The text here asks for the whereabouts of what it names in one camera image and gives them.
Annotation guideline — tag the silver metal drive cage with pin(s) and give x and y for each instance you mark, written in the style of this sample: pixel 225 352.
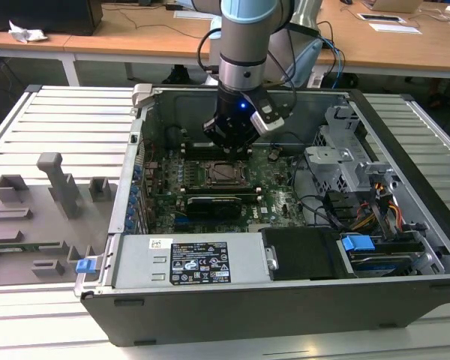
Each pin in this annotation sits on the silver metal drive cage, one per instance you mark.
pixel 333 165

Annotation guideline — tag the black graphics card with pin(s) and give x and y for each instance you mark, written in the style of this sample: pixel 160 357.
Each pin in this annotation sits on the black graphics card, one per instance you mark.
pixel 213 208

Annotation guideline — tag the flat tablet device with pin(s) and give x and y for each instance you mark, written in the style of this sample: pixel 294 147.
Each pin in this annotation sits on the flat tablet device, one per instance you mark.
pixel 380 17

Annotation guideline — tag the round coin battery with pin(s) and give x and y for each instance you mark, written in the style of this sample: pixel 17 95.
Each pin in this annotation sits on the round coin battery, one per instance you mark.
pixel 274 153

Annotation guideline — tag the black open PC case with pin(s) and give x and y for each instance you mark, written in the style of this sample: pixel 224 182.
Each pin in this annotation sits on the black open PC case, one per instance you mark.
pixel 247 315

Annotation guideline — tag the black chair base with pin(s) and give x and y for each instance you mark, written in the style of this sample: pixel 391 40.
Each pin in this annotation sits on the black chair base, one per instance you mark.
pixel 178 75

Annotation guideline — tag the black RAM slot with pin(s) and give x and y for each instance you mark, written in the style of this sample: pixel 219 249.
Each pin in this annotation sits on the black RAM slot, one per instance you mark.
pixel 202 147
pixel 217 188
pixel 202 154
pixel 217 192

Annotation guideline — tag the black box on desk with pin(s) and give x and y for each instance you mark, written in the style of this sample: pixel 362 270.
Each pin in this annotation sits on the black box on desk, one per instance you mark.
pixel 41 15

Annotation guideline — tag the silver power supply with label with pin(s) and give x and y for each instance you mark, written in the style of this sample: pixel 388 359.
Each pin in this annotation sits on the silver power supply with label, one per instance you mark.
pixel 135 262

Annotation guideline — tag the blue case latch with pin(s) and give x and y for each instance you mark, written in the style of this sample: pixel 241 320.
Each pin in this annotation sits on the blue case latch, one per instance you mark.
pixel 85 266

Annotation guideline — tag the green RAM stick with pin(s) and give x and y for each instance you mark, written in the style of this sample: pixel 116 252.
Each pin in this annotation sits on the green RAM stick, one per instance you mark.
pixel 22 246

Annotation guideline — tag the green motherboard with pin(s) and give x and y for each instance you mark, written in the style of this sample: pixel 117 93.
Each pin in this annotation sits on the green motherboard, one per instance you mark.
pixel 277 210

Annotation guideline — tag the crumpled white paper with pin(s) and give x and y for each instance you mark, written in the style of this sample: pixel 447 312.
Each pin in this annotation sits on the crumpled white paper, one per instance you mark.
pixel 28 33

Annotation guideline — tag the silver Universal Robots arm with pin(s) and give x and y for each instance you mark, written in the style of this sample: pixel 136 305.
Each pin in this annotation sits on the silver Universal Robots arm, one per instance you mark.
pixel 243 45

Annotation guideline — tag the silver laptop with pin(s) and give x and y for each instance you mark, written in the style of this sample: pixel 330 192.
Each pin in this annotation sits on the silver laptop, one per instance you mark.
pixel 393 4

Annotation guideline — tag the hard disk drive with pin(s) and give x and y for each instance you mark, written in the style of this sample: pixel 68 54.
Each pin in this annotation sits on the hard disk drive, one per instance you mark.
pixel 378 266

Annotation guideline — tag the pale blue teach pendant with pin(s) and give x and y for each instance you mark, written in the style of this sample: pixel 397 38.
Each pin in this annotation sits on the pale blue teach pendant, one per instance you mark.
pixel 307 63

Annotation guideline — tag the wooden desk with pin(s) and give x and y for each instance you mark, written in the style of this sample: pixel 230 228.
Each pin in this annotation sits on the wooden desk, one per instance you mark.
pixel 135 41
pixel 390 48

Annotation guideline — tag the grey parts rack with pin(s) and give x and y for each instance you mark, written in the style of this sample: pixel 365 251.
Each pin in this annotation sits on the grey parts rack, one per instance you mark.
pixel 41 225

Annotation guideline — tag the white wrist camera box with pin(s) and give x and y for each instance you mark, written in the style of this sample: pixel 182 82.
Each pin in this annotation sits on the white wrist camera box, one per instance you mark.
pixel 267 118

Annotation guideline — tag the CPU socket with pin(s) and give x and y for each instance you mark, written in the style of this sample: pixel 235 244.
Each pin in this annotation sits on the CPU socket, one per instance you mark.
pixel 228 173

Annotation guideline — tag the black plastic shroud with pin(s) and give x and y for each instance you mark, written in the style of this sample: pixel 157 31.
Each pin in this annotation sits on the black plastic shroud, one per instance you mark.
pixel 303 255

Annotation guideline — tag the silver CPU plate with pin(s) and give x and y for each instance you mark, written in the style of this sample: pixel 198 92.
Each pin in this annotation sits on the silver CPU plate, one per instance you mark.
pixel 228 172

